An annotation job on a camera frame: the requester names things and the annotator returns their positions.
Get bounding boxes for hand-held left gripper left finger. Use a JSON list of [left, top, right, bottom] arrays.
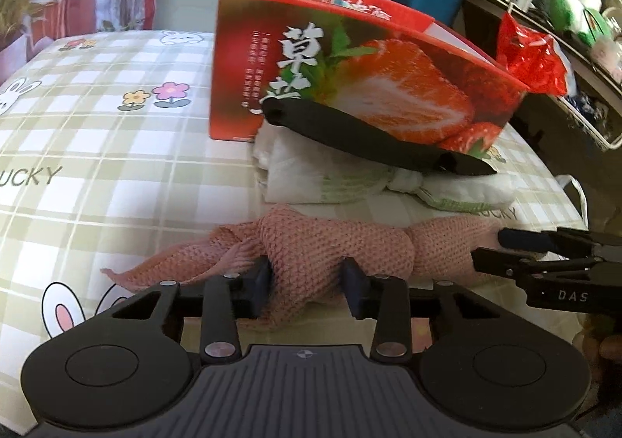
[[113, 256, 272, 368]]

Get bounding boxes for white strap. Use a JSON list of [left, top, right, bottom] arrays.
[[558, 175, 590, 227]]

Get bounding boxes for red plastic bag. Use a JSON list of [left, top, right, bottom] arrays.
[[496, 11, 570, 96]]

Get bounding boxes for wire shelf rack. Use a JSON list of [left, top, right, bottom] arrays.
[[466, 0, 622, 152]]

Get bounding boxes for green plush toy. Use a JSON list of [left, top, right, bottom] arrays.
[[550, 0, 610, 43]]

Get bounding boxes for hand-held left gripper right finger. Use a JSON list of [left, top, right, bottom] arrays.
[[340, 257, 493, 367]]

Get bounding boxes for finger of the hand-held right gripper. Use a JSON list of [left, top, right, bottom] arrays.
[[470, 246, 606, 284], [496, 225, 622, 255]]

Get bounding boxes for red strawberry print box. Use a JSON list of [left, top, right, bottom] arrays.
[[209, 0, 530, 161]]

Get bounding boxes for white cloth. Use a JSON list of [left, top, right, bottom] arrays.
[[253, 124, 337, 204]]

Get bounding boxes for pink knit cloth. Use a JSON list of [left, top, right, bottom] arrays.
[[100, 204, 550, 334]]

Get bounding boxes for green striped white towel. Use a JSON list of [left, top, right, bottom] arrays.
[[318, 165, 517, 216]]

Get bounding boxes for person's right hand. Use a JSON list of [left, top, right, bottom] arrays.
[[572, 314, 622, 387]]

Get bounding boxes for black cloth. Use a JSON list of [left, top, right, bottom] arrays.
[[260, 98, 499, 177]]

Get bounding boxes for checked bed sheet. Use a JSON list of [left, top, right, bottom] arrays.
[[0, 29, 591, 436]]

